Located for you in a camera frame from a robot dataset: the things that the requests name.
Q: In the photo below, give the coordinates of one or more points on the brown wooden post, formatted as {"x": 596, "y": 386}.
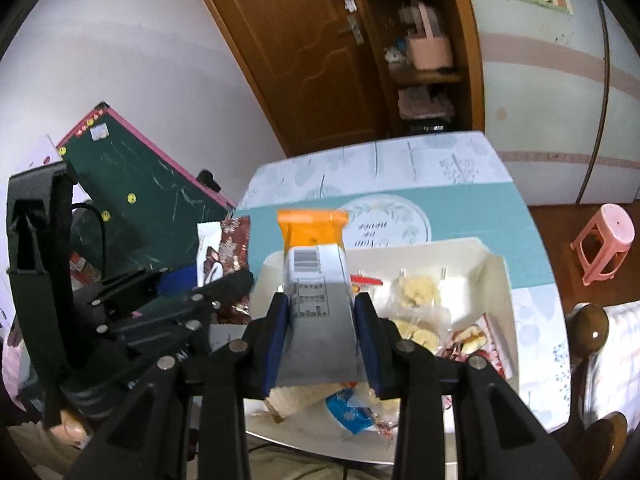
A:
{"x": 605, "y": 440}

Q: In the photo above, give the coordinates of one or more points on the black box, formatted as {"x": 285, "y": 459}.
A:
{"x": 429, "y": 126}

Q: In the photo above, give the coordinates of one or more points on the brown wooden door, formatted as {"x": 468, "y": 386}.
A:
{"x": 280, "y": 35}

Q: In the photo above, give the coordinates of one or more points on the pink plastic stool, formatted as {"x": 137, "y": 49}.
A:
{"x": 607, "y": 225}

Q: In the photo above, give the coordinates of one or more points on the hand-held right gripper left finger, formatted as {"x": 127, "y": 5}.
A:
{"x": 275, "y": 355}

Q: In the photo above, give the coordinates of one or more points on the checked blanket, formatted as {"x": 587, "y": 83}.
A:
{"x": 620, "y": 360}

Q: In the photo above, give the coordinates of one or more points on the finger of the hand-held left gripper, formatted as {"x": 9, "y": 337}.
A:
{"x": 177, "y": 281}
{"x": 225, "y": 290}

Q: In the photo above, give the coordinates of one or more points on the brown and white snack packet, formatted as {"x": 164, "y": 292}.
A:
{"x": 230, "y": 245}

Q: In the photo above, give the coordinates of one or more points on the orange and white snack packet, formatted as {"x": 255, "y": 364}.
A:
{"x": 315, "y": 310}

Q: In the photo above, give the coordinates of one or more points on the white and red snack bag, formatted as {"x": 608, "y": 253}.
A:
{"x": 475, "y": 340}

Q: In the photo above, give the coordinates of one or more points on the folded pink cloths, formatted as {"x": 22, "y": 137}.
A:
{"x": 425, "y": 102}

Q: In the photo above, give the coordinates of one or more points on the white plastic tray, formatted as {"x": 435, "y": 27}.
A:
{"x": 465, "y": 270}

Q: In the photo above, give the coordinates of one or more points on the brown round bed knob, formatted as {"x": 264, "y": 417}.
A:
{"x": 587, "y": 330}

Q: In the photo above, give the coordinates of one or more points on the green chalkboard with pink frame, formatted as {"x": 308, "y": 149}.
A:
{"x": 140, "y": 185}

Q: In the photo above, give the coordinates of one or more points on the black clamp knob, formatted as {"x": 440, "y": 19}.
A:
{"x": 207, "y": 181}

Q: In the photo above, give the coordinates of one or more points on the small white toy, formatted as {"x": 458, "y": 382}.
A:
{"x": 397, "y": 55}

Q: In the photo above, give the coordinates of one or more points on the blue snack packet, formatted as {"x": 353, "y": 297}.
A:
{"x": 350, "y": 412}

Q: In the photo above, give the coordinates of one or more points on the flower print wardrobe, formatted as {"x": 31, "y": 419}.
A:
{"x": 550, "y": 110}

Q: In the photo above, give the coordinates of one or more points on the wooden shelf cabinet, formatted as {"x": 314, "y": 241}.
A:
{"x": 465, "y": 60}

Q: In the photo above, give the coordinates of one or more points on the pink basket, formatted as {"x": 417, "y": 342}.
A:
{"x": 430, "y": 52}

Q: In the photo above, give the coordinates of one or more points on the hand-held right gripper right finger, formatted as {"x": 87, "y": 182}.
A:
{"x": 370, "y": 355}

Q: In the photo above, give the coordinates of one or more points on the red date snack packet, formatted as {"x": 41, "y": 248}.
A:
{"x": 365, "y": 280}

